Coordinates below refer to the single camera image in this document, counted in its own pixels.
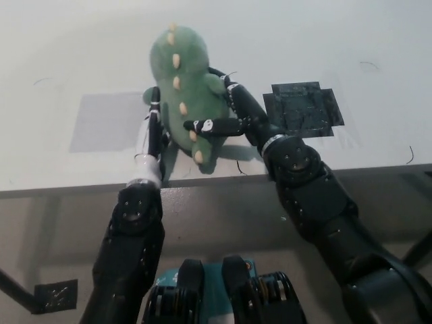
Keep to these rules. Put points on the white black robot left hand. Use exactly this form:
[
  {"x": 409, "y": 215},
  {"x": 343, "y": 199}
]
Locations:
[{"x": 148, "y": 145}]

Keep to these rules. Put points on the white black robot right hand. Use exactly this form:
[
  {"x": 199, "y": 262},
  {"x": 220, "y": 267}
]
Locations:
[{"x": 249, "y": 114}]

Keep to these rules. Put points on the green plush dinosaur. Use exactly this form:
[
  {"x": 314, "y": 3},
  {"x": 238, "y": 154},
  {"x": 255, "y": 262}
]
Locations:
[{"x": 189, "y": 84}]

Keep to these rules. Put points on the grey square table patch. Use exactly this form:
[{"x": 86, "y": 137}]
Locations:
[{"x": 108, "y": 125}]

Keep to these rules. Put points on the black tape patch on table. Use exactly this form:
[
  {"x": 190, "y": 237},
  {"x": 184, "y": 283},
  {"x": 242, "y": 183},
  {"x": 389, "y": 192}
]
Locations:
[{"x": 303, "y": 108}]

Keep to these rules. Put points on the black teal robot body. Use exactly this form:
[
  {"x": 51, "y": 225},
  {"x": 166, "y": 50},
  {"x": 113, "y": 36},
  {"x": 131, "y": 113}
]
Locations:
[{"x": 233, "y": 290}]

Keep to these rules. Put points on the black floor tape patch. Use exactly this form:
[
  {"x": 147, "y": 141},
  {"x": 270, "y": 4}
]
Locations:
[{"x": 55, "y": 297}]

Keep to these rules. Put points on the black table leg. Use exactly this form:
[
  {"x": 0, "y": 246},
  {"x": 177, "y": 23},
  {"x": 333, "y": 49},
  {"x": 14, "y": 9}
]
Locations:
[
  {"x": 418, "y": 251},
  {"x": 15, "y": 290}
]

